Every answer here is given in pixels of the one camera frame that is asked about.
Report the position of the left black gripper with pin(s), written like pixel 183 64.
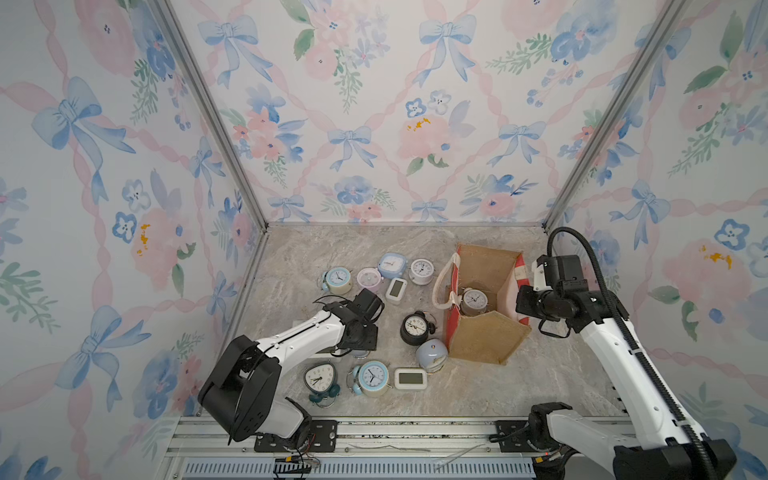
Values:
pixel 371 341

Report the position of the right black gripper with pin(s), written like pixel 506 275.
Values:
pixel 522 303

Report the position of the light blue twin-bell clock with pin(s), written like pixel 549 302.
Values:
pixel 370 379

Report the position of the white round clock with legs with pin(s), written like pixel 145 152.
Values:
pixel 474 302

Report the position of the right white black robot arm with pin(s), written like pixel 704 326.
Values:
pixel 668 443

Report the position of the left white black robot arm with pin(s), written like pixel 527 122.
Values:
pixel 240 391

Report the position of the pink round alarm clock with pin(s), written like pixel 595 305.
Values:
pixel 369 278

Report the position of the blue twin-bell clock beige base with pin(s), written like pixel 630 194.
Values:
pixel 337 281

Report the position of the small white digital clock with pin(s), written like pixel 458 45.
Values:
pixel 396 290

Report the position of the black twin-bell alarm clock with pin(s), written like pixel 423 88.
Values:
pixel 416 328

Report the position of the blue square alarm clock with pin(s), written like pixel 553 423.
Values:
pixel 392 265

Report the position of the dark green triangular clock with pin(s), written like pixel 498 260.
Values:
pixel 322 382

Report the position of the white round alarm clock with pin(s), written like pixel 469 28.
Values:
pixel 421 272

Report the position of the white digital clock front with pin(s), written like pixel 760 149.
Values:
pixel 406 378

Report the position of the blue dome alarm clock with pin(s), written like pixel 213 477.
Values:
pixel 432 355

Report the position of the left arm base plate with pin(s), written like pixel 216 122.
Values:
pixel 315 436

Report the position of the aluminium front rail frame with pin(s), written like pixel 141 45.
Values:
pixel 366 448

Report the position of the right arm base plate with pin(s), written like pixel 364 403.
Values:
pixel 518 436

